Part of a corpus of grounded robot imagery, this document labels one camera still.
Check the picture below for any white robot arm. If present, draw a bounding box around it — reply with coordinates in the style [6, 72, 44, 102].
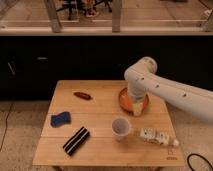
[124, 57, 213, 124]

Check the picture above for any orange bowl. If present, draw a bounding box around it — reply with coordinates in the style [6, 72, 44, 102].
[118, 88, 149, 113]

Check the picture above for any white paper cup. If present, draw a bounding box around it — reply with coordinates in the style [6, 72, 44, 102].
[111, 117, 131, 141]

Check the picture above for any white plastic bottle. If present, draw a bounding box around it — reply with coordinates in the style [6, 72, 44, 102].
[137, 128, 179, 147]

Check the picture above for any wooden folding table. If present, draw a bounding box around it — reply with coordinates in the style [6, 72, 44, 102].
[33, 80, 184, 167]

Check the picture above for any dark red sausage toy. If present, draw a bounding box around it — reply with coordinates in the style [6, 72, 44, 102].
[73, 92, 92, 100]

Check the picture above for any black white striped cloth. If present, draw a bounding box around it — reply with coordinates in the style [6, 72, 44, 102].
[63, 127, 90, 156]

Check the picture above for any blue sponge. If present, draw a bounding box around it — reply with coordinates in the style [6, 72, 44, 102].
[50, 111, 71, 127]

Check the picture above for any black office chair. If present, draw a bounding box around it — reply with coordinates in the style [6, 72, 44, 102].
[57, 0, 113, 18]

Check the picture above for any black cable on floor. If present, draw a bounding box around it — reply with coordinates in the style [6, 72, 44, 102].
[186, 152, 213, 171]

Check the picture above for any grey metal post centre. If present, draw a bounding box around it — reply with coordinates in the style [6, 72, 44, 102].
[112, 0, 122, 33]

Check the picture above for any grey metal post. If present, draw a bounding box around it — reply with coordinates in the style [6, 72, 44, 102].
[112, 0, 122, 33]
[44, 0, 61, 33]

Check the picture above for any grey metal post left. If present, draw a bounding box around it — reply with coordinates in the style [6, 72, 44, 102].
[44, 0, 61, 33]

